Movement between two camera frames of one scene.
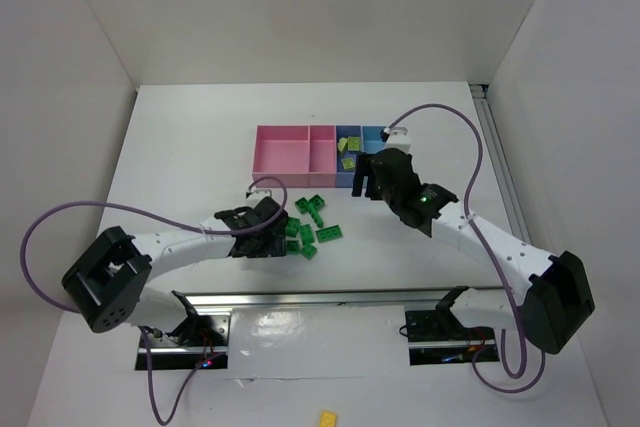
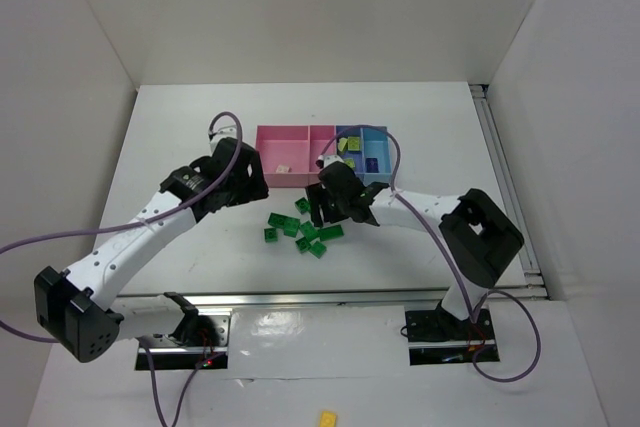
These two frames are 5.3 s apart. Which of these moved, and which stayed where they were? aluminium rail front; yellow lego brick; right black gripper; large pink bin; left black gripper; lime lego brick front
Moved: left black gripper; right black gripper
Stayed: aluminium rail front; lime lego brick front; yellow lego brick; large pink bin
